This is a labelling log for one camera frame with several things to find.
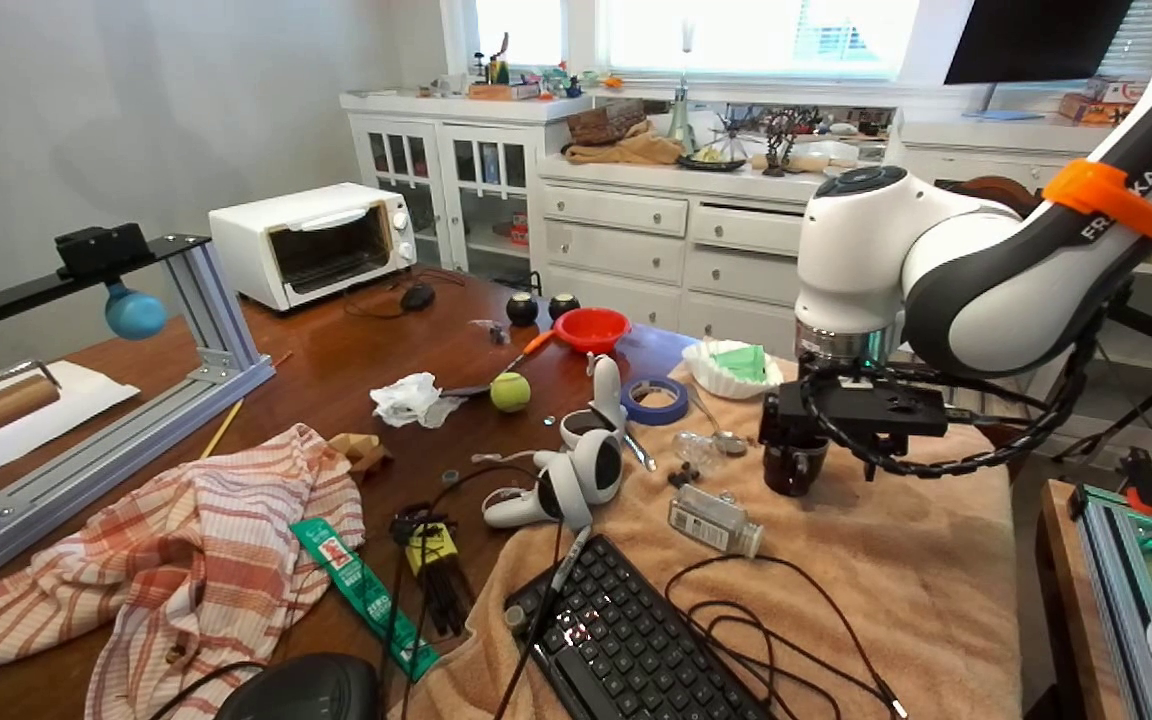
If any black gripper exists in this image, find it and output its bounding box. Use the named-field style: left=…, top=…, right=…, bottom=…
left=758, top=379, right=949, bottom=457

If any brown ceramic mug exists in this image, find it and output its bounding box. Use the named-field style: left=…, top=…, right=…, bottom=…
left=758, top=399, right=826, bottom=497

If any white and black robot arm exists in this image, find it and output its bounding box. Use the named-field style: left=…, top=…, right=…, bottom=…
left=758, top=85, right=1152, bottom=471

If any metal spoon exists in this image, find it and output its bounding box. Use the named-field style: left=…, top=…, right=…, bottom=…
left=690, top=397, right=749, bottom=457

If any white coffee filter bowl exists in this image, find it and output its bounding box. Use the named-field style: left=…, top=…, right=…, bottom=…
left=683, top=340, right=783, bottom=399

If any tan towel table cover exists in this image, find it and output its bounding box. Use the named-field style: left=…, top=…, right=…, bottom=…
left=403, top=355, right=1022, bottom=720

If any small glass bottle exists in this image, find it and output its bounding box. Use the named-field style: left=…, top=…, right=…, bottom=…
left=666, top=484, right=763, bottom=557

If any small black clip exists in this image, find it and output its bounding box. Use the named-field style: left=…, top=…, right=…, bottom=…
left=666, top=461, right=705, bottom=487

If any white VR controller rear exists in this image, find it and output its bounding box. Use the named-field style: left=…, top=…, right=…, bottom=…
left=559, top=351, right=622, bottom=444

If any white vr controller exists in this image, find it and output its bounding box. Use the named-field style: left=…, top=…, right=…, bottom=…
left=479, top=428, right=622, bottom=527
left=559, top=351, right=622, bottom=444

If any white cabinet dresser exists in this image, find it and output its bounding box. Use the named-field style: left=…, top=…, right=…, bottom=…
left=339, top=88, right=913, bottom=373

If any red plastic bowl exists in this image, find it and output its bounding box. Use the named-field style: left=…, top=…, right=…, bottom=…
left=555, top=307, right=627, bottom=351

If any white VR controller front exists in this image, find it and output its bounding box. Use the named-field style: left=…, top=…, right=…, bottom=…
left=479, top=428, right=622, bottom=527

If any black keyboard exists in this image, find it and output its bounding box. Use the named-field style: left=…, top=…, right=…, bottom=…
left=511, top=535, right=767, bottom=720

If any yellow-green tennis ball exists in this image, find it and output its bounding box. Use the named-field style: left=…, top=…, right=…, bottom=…
left=487, top=373, right=530, bottom=413

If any black round object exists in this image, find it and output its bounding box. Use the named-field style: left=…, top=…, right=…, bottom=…
left=504, top=292, right=539, bottom=328

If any wooden dining table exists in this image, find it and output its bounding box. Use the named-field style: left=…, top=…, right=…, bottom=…
left=0, top=266, right=701, bottom=720

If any crumpled white tissue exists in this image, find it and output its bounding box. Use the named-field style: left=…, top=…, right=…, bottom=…
left=372, top=373, right=459, bottom=428

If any black yellow tool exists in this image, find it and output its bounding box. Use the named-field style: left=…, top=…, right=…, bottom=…
left=390, top=516, right=471, bottom=636

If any black computer mouse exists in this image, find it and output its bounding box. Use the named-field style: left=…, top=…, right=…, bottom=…
left=396, top=279, right=434, bottom=318

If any green package strip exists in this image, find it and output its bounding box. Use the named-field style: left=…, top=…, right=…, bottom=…
left=290, top=516, right=438, bottom=682

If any white toaster oven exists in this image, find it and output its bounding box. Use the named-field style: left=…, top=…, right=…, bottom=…
left=209, top=183, right=417, bottom=311

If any black round pad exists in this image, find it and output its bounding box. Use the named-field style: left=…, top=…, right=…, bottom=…
left=214, top=651, right=378, bottom=720

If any yellow pencil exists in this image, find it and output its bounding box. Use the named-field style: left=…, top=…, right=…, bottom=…
left=200, top=399, right=243, bottom=461

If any red striped cloth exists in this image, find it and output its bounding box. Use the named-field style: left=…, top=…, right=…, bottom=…
left=0, top=426, right=363, bottom=720

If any blue bulb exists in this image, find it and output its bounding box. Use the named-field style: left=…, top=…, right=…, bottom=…
left=103, top=286, right=167, bottom=340

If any white paper sheet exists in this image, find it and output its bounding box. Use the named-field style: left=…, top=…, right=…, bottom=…
left=0, top=361, right=134, bottom=470

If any black cable on towel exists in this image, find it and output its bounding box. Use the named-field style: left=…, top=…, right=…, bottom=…
left=660, top=547, right=913, bottom=720

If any robot base aluminium frame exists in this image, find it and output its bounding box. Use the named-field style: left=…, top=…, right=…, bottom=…
left=1034, top=482, right=1152, bottom=720

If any orange handled screwdriver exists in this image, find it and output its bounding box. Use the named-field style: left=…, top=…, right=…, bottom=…
left=487, top=332, right=555, bottom=383

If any aluminium frame stand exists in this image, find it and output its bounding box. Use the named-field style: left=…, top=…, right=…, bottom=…
left=0, top=226, right=270, bottom=567

